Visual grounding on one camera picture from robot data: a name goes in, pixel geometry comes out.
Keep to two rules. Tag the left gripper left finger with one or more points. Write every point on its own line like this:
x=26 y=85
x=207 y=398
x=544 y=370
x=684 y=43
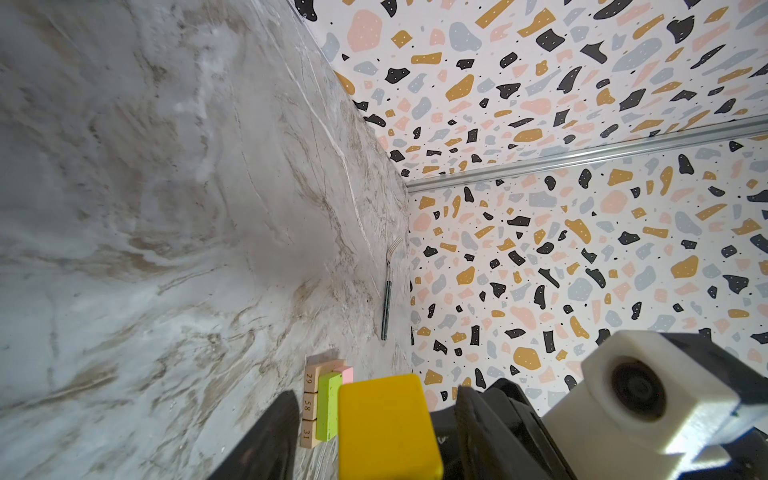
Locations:
x=268 y=449

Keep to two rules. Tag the yellow arch block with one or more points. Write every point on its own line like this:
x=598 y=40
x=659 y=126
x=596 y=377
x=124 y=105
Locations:
x=385 y=431

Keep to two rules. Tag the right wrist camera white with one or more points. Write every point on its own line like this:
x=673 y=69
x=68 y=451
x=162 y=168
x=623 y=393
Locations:
x=662 y=406

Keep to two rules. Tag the lime green block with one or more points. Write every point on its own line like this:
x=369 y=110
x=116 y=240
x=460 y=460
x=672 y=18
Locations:
x=327 y=406

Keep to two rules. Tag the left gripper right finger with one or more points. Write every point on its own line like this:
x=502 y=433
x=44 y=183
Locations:
x=500 y=436

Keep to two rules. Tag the pink block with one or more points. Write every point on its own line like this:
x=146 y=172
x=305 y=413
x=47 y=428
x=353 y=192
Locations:
x=346 y=372

